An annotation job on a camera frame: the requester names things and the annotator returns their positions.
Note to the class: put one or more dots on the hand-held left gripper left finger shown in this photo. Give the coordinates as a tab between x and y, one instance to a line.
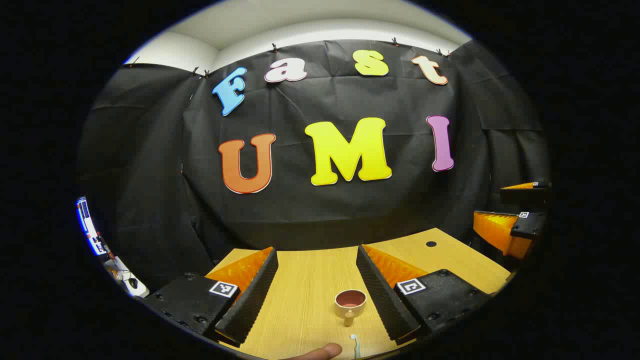
255	295

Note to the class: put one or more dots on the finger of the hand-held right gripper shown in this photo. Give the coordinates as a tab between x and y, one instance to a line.
520	195
530	226

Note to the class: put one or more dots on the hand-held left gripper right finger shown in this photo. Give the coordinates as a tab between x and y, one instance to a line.
380	295

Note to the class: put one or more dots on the white toothbrush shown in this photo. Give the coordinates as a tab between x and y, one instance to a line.
356	347

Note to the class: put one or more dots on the wooden desktop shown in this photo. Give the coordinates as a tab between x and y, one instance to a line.
310	280

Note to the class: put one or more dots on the white side table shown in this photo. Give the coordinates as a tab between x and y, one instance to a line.
140	289

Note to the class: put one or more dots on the black computer mouse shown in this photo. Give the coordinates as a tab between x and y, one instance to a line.
133	283

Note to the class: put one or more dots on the bright monitor screen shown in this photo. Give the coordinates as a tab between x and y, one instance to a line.
86	222

